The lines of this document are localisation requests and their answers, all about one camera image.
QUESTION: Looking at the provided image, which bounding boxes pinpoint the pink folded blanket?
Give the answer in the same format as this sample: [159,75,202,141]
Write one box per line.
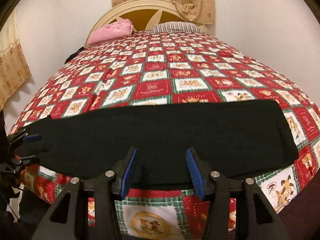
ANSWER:
[87,19,133,46]

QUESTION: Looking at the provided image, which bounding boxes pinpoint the dark item at bed edge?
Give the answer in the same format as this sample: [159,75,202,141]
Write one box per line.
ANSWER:
[65,47,85,64]

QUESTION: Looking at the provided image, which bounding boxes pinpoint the red patchwork bear bedspread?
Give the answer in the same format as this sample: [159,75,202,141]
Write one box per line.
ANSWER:
[11,32,319,239]

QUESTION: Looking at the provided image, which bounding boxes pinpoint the beige side window curtain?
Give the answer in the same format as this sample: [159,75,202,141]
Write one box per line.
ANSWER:
[0,10,31,108]

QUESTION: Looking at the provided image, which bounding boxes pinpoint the cream wooden headboard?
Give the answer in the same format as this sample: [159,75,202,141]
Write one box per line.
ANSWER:
[84,0,209,49]

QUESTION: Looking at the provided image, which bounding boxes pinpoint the striped pillow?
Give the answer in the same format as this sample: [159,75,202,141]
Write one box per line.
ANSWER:
[150,21,205,34]

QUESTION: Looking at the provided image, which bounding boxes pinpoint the black pants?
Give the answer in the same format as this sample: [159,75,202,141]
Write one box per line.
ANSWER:
[15,100,298,189]

